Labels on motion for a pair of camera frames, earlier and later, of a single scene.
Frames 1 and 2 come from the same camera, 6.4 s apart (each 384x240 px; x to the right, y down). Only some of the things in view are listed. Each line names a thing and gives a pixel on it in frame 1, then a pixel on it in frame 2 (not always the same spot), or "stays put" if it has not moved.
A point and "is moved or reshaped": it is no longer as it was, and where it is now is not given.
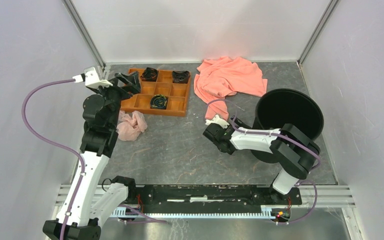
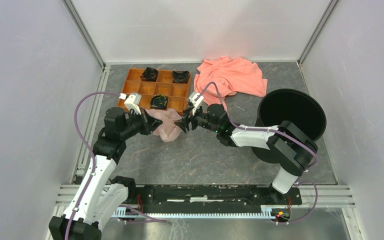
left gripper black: [131, 79] → [149, 123]
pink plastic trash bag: [129, 128] is moved or reshaped
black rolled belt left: [149, 74] stays put
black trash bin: [277, 107] stays put
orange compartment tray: [176, 93] stays put
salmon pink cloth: [217, 78] stays put
